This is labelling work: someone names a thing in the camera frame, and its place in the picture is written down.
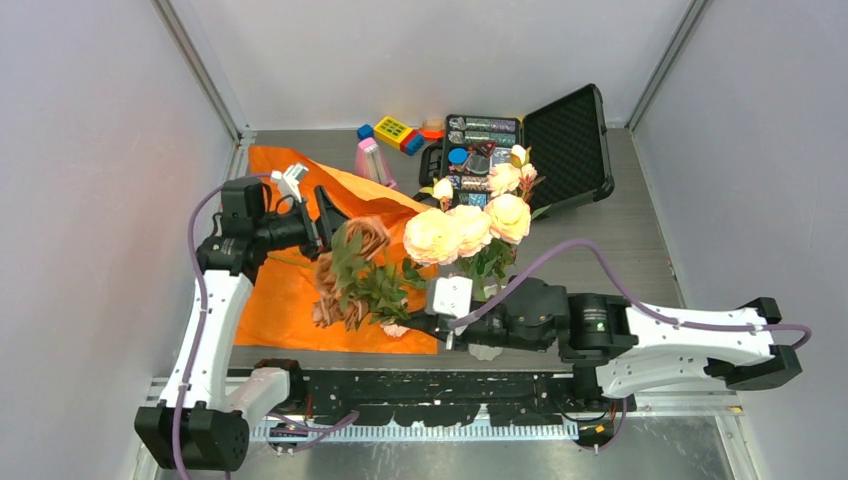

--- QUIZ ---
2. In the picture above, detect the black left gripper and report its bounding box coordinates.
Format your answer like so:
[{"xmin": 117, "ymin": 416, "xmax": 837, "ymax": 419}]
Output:
[{"xmin": 255, "ymin": 186, "xmax": 370, "ymax": 262}]

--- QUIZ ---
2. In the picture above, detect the small pink rose stem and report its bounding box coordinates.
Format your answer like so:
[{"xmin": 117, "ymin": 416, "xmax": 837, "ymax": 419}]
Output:
[{"xmin": 381, "ymin": 323, "xmax": 410, "ymax": 339}]

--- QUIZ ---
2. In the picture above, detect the brown rose flower stem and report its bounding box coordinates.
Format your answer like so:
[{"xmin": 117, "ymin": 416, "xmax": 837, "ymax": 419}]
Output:
[{"xmin": 312, "ymin": 216, "xmax": 425, "ymax": 331}]

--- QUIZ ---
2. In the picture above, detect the orange yellow wrapping paper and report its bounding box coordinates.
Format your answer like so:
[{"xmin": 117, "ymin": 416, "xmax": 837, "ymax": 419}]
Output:
[{"xmin": 235, "ymin": 146, "xmax": 438, "ymax": 355}]

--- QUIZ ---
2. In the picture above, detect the peach rose flower stem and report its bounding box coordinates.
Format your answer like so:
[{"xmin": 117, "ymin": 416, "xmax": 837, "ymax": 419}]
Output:
[{"xmin": 483, "ymin": 145, "xmax": 549, "ymax": 289}]

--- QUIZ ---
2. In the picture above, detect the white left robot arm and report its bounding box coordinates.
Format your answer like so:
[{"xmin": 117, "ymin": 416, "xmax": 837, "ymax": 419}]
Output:
[{"xmin": 134, "ymin": 171, "xmax": 347, "ymax": 479}]

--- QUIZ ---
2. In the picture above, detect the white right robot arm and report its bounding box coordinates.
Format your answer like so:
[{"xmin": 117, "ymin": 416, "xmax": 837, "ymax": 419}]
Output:
[{"xmin": 400, "ymin": 277, "xmax": 802, "ymax": 412}]

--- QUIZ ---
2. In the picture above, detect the white ribbed vase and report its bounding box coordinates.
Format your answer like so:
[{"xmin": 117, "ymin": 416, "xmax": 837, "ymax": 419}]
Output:
[{"xmin": 468, "ymin": 284, "xmax": 504, "ymax": 361}]

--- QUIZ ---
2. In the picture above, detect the pink metronome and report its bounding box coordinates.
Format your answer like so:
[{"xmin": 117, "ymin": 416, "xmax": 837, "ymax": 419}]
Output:
[{"xmin": 354, "ymin": 138, "xmax": 397, "ymax": 189}]

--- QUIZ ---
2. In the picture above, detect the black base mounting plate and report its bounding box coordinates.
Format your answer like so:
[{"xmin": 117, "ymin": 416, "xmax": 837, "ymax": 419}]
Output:
[{"xmin": 272, "ymin": 370, "xmax": 636, "ymax": 427}]

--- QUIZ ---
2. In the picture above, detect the blue toy block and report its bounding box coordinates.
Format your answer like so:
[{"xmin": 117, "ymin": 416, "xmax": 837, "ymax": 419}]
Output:
[{"xmin": 356, "ymin": 124, "xmax": 374, "ymax": 141}]

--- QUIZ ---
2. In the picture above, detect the yellow toy block house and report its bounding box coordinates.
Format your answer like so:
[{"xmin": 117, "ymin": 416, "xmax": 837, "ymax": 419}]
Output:
[{"xmin": 373, "ymin": 116, "xmax": 425, "ymax": 156}]

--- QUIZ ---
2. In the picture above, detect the orange toy piece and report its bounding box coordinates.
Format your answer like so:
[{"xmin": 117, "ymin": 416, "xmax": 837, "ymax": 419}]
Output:
[{"xmin": 419, "ymin": 119, "xmax": 446, "ymax": 142}]

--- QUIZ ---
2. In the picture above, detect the blue round poker chip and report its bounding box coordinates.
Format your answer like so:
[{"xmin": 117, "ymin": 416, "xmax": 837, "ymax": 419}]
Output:
[{"xmin": 448, "ymin": 148, "xmax": 468, "ymax": 165}]

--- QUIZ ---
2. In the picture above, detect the black open poker case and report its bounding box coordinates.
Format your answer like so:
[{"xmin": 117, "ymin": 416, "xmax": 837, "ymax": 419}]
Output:
[{"xmin": 418, "ymin": 84, "xmax": 615, "ymax": 207}]

